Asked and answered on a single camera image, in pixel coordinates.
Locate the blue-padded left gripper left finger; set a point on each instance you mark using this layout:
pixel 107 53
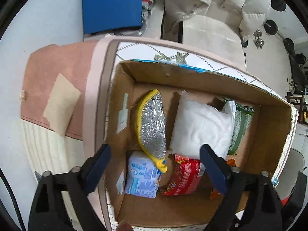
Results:
pixel 48 211

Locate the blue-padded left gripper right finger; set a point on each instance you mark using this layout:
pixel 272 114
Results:
pixel 250 201

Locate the red snack packet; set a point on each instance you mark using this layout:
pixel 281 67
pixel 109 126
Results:
pixel 186 174

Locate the light blue tissue pack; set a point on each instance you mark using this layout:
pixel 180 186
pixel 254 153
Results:
pixel 142 177

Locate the green snack packet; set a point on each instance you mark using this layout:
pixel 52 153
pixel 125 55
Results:
pixel 243 116

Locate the white plastic bag pillow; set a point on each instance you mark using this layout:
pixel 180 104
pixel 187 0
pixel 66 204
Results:
pixel 197 124

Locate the yellow-rimmed silver scrubber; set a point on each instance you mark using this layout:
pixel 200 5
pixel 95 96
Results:
pixel 150 125

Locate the blue smartphone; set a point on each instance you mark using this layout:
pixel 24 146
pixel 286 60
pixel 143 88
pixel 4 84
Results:
pixel 37 176

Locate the grey seat chair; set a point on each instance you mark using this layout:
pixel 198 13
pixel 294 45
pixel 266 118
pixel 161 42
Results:
pixel 287 179

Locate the beige paper piece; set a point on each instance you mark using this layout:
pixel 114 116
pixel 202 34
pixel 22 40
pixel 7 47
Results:
pixel 61 103

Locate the pink table mat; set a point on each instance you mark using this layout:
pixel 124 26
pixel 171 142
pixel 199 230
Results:
pixel 43 66

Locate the small chrome dumbbell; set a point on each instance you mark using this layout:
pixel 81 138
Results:
pixel 258 41

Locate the floral white tablecloth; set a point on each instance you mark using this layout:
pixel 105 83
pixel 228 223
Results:
pixel 123 70

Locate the barbell on floor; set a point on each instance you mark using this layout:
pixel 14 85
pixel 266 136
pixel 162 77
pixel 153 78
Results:
pixel 271 28

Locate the white puffer jacket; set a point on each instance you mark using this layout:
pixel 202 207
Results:
pixel 247 15

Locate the blue folded mat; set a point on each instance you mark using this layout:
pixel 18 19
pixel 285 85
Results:
pixel 102 15

